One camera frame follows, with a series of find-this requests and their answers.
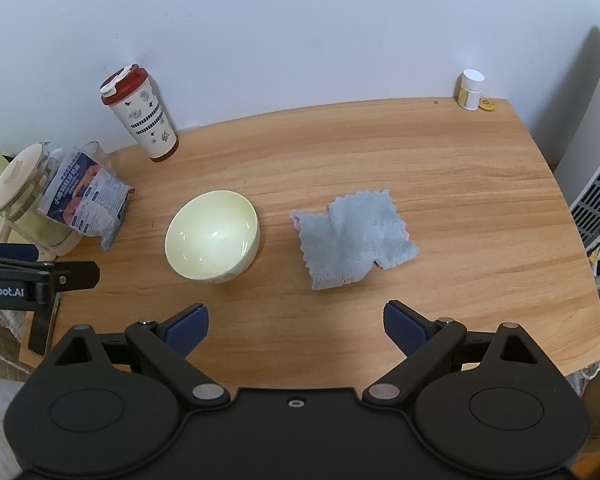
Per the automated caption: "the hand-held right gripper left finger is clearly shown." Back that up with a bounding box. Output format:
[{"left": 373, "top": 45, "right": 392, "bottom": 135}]
[{"left": 41, "top": 303, "right": 231, "bottom": 408}]

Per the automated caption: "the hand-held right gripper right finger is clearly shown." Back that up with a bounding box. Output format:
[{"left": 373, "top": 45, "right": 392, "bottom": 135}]
[{"left": 362, "top": 300, "right": 554, "bottom": 407}]

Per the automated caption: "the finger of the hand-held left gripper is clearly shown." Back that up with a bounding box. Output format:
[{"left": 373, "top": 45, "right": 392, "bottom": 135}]
[
  {"left": 0, "top": 242, "right": 40, "bottom": 261},
  {"left": 39, "top": 260, "right": 101, "bottom": 295}
]

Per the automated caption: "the pale yellow bowl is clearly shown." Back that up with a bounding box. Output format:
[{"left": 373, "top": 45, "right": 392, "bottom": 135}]
[{"left": 165, "top": 189, "right": 260, "bottom": 284}]

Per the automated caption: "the grey-blue fluffy cloth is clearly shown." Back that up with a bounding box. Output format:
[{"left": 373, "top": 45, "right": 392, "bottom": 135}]
[{"left": 288, "top": 189, "right": 421, "bottom": 292}]

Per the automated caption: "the patterned woven cloth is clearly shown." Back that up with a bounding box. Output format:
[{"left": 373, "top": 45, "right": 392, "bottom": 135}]
[{"left": 0, "top": 308, "right": 37, "bottom": 378}]

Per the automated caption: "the glass kettle with white lid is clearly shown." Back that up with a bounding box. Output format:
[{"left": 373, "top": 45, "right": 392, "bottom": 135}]
[{"left": 0, "top": 142, "right": 88, "bottom": 262}]

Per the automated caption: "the blue printed plastic packet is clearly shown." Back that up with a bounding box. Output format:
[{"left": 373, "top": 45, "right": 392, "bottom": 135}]
[{"left": 36, "top": 147, "right": 135, "bottom": 253}]

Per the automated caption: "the clear glass jar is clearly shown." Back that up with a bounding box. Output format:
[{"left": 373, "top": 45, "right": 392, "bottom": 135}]
[{"left": 80, "top": 140, "right": 115, "bottom": 177}]

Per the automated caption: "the white tumbler with red lid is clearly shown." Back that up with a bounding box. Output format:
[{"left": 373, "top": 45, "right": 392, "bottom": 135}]
[{"left": 99, "top": 64, "right": 180, "bottom": 163}]

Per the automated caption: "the white plastic bag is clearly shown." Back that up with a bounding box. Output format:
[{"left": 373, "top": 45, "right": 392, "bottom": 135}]
[{"left": 570, "top": 359, "right": 600, "bottom": 401}]

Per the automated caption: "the white pill bottle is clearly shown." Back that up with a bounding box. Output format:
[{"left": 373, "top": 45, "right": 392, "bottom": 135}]
[{"left": 456, "top": 69, "right": 486, "bottom": 111}]

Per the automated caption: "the white tower appliance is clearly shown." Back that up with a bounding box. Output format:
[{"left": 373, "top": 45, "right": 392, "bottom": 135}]
[{"left": 554, "top": 25, "right": 600, "bottom": 252}]

